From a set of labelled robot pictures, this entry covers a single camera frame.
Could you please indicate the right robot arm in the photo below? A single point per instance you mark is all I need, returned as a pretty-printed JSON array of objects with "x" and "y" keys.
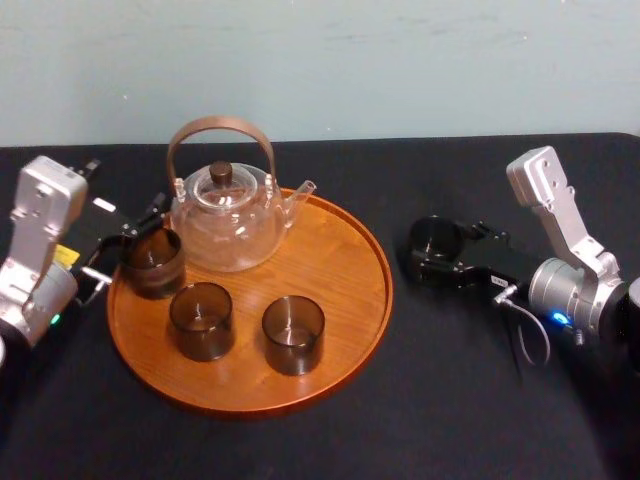
[{"x": 562, "y": 285}]

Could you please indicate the round wooden tray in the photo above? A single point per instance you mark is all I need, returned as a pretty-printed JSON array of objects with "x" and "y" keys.
[{"x": 320, "y": 260}]

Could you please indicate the black table cloth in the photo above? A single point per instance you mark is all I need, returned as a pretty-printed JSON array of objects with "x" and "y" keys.
[{"x": 450, "y": 425}]

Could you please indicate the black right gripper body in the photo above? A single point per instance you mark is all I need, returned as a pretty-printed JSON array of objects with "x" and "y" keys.
[{"x": 500, "y": 262}]

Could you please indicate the smoked glass cup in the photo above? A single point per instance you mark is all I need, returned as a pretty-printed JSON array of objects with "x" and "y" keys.
[
  {"x": 434, "y": 236},
  {"x": 294, "y": 345},
  {"x": 201, "y": 332},
  {"x": 152, "y": 277}
]

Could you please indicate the glass teapot lid brown knob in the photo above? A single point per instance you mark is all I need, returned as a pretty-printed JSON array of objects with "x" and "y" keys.
[{"x": 222, "y": 187}]

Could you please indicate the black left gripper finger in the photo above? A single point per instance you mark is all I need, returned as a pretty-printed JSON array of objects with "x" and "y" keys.
[
  {"x": 147, "y": 215},
  {"x": 112, "y": 246}
]

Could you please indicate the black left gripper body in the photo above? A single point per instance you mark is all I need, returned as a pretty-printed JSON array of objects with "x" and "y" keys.
[{"x": 97, "y": 227}]

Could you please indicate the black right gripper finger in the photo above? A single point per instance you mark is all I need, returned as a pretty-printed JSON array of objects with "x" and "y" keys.
[
  {"x": 482, "y": 232},
  {"x": 440, "y": 272}
]

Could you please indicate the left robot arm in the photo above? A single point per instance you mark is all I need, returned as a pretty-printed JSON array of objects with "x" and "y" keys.
[{"x": 37, "y": 215}]

